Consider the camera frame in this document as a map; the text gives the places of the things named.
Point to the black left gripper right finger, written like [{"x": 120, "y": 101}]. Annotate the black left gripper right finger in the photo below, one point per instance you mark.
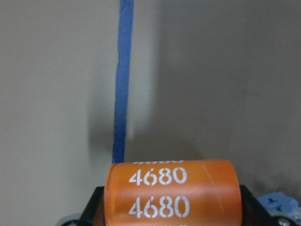
[{"x": 252, "y": 211}]

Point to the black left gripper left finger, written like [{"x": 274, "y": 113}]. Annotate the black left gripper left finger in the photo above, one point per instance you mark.
[{"x": 93, "y": 214}]

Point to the orange cylinder marked 4680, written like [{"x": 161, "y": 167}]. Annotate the orange cylinder marked 4680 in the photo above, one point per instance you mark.
[{"x": 173, "y": 193}]

